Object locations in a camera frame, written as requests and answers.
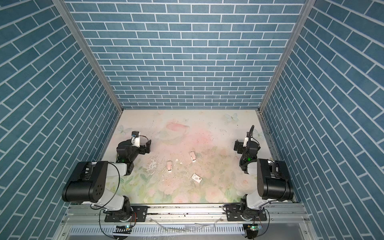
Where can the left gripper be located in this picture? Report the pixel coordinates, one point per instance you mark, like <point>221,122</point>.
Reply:
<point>144,145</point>

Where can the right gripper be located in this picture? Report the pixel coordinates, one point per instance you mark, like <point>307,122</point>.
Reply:
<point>240,145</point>

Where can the staple box sleeve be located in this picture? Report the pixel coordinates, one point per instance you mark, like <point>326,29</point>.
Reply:
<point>196,178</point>

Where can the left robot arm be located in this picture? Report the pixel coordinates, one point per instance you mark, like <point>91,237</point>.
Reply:
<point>87,184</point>

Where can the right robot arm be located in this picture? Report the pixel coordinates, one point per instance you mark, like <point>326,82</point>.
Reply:
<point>273,181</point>

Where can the right controller board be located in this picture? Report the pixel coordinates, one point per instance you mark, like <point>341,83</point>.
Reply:
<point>251,231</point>

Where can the controller board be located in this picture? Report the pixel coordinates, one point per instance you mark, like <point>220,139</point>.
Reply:
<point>251,231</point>
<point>122,232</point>

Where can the left controller board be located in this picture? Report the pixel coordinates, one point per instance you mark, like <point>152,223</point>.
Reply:
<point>122,232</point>

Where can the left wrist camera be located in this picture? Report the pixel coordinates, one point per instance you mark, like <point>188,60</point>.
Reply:
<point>135,139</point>

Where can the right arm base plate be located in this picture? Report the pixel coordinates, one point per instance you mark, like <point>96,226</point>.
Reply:
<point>237,213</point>

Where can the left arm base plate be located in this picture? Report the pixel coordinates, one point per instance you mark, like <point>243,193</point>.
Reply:
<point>133,214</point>

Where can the aluminium front rail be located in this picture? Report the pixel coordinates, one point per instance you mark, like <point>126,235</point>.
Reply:
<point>285,221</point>

